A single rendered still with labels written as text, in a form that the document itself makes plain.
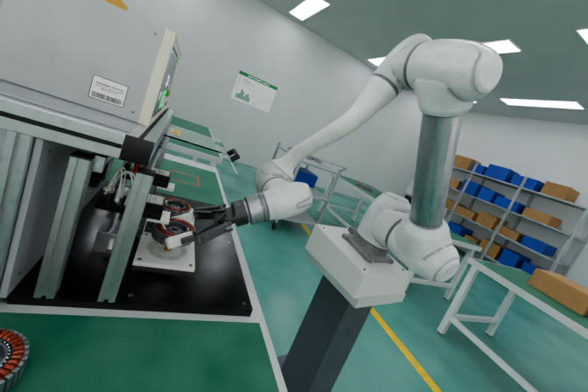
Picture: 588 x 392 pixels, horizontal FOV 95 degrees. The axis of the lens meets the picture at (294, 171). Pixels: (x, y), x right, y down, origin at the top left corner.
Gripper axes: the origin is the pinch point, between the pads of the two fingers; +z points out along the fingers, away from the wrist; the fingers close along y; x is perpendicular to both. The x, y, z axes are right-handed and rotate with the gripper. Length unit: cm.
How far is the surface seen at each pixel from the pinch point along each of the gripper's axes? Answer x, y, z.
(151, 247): -2.9, -0.2, 6.8
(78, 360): -2.2, -31.4, 14.2
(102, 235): 5.7, -3.8, 15.1
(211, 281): -12.1, -10.5, -6.5
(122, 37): 47.8, -8.0, -2.9
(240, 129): -71, 532, -95
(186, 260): -7.7, -4.2, -1.3
